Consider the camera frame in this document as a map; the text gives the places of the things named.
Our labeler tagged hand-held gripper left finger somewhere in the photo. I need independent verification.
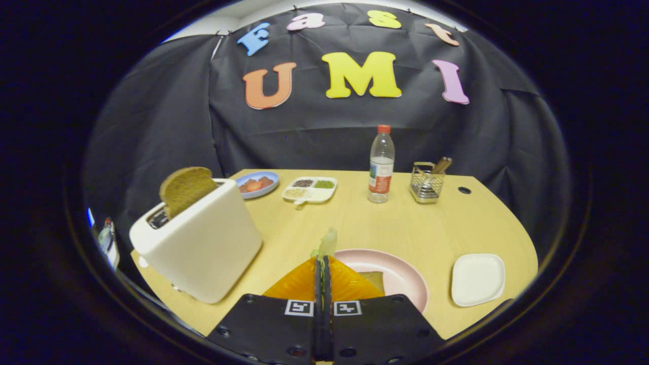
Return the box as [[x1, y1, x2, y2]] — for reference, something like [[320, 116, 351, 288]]
[[207, 256, 324, 365]]

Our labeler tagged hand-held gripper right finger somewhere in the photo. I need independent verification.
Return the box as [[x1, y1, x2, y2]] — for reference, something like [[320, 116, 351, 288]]
[[324, 256, 447, 365]]

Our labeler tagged green lettuce leaf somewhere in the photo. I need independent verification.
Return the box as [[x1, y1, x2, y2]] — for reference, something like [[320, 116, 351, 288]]
[[310, 227, 338, 260]]

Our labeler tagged brown toast slice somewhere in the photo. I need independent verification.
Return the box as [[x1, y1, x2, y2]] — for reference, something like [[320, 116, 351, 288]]
[[159, 167, 219, 220]]

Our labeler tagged brown bread slice with ham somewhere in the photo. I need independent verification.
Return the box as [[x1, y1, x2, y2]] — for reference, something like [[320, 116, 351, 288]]
[[357, 271, 386, 296]]

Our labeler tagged pink round plate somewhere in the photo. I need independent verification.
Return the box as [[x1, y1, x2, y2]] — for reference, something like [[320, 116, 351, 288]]
[[332, 248, 429, 315]]

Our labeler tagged white toaster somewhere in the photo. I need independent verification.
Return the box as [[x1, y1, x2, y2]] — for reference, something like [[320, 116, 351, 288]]
[[129, 177, 263, 305]]

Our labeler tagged small white square plate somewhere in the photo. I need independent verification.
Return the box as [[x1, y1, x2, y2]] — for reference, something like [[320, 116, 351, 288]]
[[451, 253, 506, 308]]

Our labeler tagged white divided tray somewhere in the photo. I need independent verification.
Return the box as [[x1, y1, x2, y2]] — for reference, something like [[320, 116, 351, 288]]
[[282, 176, 338, 206]]

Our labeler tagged blue round plate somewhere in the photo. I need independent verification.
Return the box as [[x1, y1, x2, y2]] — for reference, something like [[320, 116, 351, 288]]
[[236, 171, 280, 200]]

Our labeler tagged clear plastic water bottle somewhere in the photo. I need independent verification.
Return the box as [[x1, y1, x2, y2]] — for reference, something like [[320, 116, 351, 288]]
[[368, 125, 395, 204]]

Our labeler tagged small pale bottle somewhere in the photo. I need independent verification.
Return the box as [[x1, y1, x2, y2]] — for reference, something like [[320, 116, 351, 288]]
[[97, 217, 120, 269]]

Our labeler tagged black backdrop cloth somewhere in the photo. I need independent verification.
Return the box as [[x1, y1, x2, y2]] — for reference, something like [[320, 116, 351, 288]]
[[84, 3, 571, 264]]

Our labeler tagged metal wire utensil holder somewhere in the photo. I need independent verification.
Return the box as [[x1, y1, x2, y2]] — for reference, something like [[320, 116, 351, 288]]
[[409, 162, 447, 204]]

